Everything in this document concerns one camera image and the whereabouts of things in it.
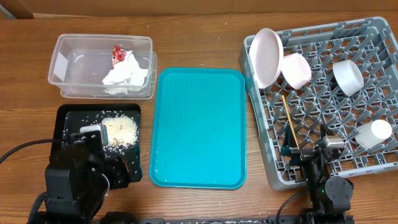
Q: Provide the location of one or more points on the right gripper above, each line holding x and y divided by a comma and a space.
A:
302, 152

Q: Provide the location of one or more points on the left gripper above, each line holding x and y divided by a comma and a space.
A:
122, 177

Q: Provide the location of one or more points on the wooden chopstick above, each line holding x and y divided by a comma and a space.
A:
290, 121

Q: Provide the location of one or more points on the white cup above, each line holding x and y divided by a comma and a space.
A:
373, 133

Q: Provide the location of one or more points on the pink bowl with rice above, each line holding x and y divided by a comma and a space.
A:
296, 70

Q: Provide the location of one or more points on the grey-white bowl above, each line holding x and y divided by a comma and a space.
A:
348, 77

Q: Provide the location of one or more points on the pink plate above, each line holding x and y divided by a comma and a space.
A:
266, 54

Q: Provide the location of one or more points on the white napkin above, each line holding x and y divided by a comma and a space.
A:
127, 72

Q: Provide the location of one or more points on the red foil wrapper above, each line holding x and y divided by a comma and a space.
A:
118, 55

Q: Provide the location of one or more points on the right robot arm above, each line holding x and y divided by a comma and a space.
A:
329, 195

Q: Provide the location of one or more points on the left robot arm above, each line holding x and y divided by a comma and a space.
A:
77, 180

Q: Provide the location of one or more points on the grey dishwasher rack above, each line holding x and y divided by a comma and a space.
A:
371, 45

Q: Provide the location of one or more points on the spilled rice pile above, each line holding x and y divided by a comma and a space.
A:
121, 131

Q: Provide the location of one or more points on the black tray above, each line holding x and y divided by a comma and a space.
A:
70, 118

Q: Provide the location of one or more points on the teal serving tray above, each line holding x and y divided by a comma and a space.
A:
199, 129

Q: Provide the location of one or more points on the clear plastic bin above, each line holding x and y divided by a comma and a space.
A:
80, 62

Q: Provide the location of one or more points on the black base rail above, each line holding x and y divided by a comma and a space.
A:
217, 221

